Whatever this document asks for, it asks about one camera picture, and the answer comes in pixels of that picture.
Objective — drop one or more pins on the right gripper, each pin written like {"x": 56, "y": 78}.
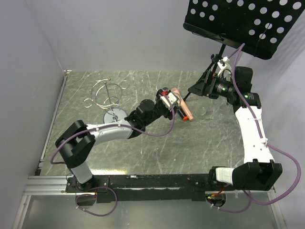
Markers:
{"x": 200, "y": 88}

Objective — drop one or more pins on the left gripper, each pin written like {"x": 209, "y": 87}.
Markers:
{"x": 168, "y": 114}

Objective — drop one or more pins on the chrome wine glass rack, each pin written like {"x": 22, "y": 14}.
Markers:
{"x": 107, "y": 95}

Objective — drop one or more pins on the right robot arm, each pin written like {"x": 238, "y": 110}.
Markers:
{"x": 259, "y": 170}

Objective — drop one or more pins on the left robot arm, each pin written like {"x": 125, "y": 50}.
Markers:
{"x": 75, "y": 144}

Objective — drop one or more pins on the pink microphone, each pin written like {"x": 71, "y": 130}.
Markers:
{"x": 183, "y": 105}

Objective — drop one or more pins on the black microphone orange end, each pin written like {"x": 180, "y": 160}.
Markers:
{"x": 182, "y": 114}

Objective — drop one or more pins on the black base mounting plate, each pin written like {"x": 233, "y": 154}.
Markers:
{"x": 109, "y": 188}

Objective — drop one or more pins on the black perforated music stand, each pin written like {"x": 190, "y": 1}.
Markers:
{"x": 272, "y": 31}

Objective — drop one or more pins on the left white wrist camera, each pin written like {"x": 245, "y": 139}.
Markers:
{"x": 168, "y": 99}

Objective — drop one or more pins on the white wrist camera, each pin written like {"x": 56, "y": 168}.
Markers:
{"x": 224, "y": 66}
{"x": 168, "y": 99}

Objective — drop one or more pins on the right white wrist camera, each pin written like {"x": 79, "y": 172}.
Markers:
{"x": 224, "y": 66}

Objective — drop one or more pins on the aluminium frame rail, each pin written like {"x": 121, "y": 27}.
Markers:
{"x": 53, "y": 185}

